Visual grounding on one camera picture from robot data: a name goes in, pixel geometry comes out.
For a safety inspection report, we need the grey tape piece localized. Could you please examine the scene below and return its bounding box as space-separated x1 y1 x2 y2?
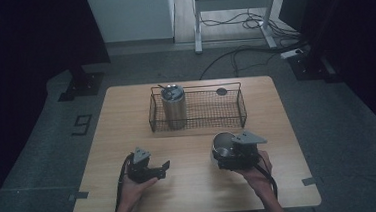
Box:
301 175 318 187
68 190 90 203

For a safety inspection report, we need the long black floor cable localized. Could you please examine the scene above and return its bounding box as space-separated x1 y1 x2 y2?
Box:
196 40 310 81

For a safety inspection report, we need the white metal desk frame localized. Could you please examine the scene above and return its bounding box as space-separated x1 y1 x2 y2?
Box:
191 0 285 55

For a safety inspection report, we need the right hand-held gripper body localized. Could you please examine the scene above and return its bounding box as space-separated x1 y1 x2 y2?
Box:
215 129 271 172

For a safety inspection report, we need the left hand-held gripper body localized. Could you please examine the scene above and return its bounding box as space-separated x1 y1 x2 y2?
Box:
124 145 164 185

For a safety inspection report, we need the dark curtain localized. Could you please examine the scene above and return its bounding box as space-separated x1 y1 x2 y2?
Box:
277 0 376 147
0 0 122 212

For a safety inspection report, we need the stainless steel cup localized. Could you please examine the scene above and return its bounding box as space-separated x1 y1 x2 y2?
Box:
209 131 240 164

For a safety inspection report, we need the tangle of floor cables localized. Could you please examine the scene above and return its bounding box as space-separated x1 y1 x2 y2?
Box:
199 6 305 53

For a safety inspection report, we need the black wire mesh basket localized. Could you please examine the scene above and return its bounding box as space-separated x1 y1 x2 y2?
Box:
146 79 249 136

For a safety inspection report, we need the person's left hand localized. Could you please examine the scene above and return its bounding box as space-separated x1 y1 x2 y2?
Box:
117 173 161 209

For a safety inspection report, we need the white power strip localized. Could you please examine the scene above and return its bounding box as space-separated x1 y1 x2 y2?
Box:
279 48 305 60

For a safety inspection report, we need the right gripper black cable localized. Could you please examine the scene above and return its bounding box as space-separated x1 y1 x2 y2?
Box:
253 161 280 202

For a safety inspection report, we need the black stand base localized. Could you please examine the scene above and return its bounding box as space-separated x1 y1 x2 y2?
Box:
286 48 343 87
55 63 107 103

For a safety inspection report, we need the person's right hand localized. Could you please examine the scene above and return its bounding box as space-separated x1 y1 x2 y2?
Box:
233 149 278 201

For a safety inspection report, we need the lidded stainless steel tumbler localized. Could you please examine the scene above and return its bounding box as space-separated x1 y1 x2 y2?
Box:
156 82 190 132

